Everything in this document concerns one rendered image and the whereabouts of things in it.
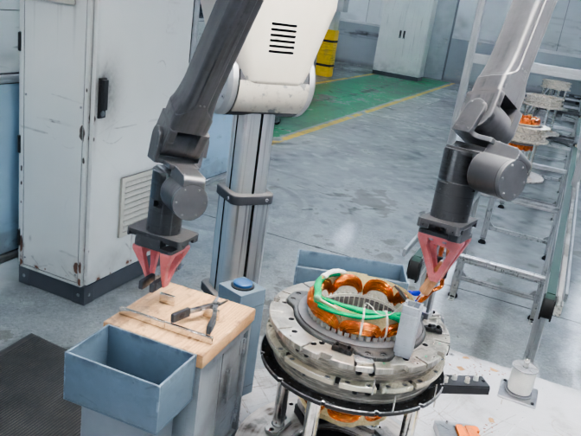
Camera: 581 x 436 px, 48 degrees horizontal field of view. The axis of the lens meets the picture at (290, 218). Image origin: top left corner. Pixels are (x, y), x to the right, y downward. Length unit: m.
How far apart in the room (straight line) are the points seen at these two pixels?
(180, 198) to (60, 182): 2.39
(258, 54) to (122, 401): 0.73
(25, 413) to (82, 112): 1.33
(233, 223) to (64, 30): 1.88
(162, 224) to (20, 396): 1.84
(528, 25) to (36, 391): 2.32
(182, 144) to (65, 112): 2.24
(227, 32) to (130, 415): 0.57
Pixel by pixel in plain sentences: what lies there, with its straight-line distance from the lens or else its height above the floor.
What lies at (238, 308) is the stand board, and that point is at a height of 1.06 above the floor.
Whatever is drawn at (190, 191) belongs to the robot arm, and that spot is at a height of 1.32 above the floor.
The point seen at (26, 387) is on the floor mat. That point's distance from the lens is 2.89.
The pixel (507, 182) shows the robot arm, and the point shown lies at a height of 1.42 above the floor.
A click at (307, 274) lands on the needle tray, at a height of 1.05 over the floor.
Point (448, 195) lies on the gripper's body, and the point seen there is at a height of 1.37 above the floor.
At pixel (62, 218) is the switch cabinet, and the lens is 3.41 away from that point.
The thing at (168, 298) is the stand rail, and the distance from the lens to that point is 1.21.
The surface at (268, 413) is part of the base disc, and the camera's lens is 1.41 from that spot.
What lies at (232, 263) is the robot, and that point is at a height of 1.01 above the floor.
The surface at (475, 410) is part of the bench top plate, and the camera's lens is 1.63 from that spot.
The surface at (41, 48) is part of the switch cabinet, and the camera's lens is 3.32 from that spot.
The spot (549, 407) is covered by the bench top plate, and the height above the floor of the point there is 0.78.
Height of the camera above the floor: 1.62
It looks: 19 degrees down
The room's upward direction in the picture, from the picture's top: 8 degrees clockwise
